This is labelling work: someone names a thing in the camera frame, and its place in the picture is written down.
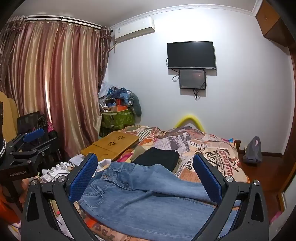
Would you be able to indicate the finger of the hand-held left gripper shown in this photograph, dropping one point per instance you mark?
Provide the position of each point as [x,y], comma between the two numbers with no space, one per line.
[34,134]
[44,148]

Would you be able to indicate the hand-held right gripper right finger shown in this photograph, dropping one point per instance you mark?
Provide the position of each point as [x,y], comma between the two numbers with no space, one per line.
[208,178]

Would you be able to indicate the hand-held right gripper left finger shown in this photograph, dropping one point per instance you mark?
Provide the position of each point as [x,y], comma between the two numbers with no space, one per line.
[81,178]

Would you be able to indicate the blue denim pants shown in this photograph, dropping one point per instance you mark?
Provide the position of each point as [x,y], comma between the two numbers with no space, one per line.
[138,204]

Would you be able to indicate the black folded pants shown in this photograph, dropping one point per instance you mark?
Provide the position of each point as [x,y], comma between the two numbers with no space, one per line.
[157,157]

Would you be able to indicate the black bag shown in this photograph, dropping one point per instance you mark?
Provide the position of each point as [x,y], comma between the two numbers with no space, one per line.
[27,120]

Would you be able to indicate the white cloth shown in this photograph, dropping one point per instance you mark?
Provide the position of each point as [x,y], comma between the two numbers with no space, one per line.
[53,171]

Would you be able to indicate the printed blanket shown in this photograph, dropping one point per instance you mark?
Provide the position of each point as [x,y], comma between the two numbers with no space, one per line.
[208,143]

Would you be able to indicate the yellow cushion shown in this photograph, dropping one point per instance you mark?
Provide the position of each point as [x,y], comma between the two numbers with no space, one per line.
[9,111]

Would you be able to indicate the person's orange clothing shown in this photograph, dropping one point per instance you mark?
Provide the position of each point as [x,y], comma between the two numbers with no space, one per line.
[8,208]

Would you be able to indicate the wooden laptop tray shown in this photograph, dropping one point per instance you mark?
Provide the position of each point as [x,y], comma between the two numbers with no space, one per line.
[111,143]

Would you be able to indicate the grey bag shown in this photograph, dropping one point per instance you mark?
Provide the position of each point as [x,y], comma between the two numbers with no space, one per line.
[252,153]

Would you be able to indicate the striped pink curtain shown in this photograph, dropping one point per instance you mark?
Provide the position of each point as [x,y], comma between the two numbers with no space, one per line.
[57,81]

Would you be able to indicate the yellow foam tube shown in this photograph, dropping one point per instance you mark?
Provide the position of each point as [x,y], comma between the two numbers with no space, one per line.
[189,116]

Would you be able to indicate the pile of clothes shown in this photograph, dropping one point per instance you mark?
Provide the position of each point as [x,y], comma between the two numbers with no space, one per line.
[120,92]

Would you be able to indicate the white air conditioner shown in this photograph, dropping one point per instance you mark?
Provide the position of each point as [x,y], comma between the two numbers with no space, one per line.
[134,29]

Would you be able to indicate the wooden bed frame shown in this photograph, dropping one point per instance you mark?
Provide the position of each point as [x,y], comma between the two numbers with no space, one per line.
[238,146]

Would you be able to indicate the small black wall monitor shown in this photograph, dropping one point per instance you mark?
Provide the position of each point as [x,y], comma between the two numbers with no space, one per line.
[192,78]

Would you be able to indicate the wooden door frame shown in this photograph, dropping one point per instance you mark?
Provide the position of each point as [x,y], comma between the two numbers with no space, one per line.
[291,115]

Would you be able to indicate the curtain rail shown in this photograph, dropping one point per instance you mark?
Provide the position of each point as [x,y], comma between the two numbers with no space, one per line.
[69,22]

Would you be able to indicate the black wall television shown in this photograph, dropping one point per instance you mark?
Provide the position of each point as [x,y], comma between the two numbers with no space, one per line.
[190,54]

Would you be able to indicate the wooden wall cabinet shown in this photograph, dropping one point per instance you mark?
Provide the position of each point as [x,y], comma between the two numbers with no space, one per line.
[270,18]

